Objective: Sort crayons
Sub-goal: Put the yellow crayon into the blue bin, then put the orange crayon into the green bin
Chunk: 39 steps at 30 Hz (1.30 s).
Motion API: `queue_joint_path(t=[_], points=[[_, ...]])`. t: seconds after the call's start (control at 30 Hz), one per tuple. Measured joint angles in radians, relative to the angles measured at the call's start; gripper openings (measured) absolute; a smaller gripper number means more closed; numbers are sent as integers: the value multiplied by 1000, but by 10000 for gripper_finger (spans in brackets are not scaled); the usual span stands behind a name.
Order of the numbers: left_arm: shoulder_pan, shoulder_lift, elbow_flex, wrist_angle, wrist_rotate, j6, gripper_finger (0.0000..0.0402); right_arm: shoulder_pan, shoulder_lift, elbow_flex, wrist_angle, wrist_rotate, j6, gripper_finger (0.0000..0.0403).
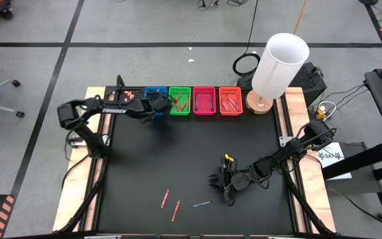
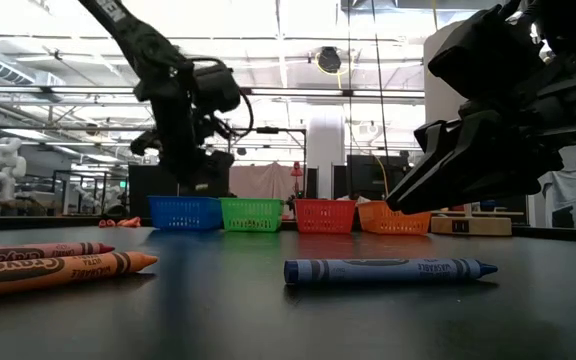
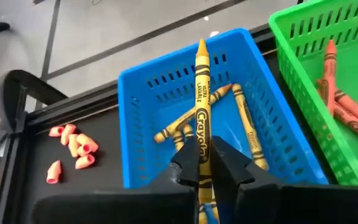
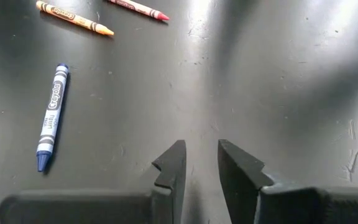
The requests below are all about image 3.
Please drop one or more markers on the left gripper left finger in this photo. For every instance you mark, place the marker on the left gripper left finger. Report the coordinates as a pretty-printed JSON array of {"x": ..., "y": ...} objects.
[{"x": 166, "y": 199}]

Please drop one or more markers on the white floor scrap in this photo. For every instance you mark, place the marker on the white floor scrap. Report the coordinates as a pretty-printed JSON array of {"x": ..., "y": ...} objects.
[
  {"x": 206, "y": 18},
  {"x": 213, "y": 33}
]

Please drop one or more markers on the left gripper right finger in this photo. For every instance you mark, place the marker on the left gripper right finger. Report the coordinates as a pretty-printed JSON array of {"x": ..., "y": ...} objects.
[{"x": 244, "y": 193}]

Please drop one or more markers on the green plastic basket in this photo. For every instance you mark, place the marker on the green plastic basket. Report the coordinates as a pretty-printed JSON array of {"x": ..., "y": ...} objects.
[{"x": 357, "y": 62}]

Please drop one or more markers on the blue plastic basket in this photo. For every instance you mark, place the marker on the blue plastic basket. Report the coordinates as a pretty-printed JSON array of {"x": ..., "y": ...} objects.
[{"x": 278, "y": 124}]

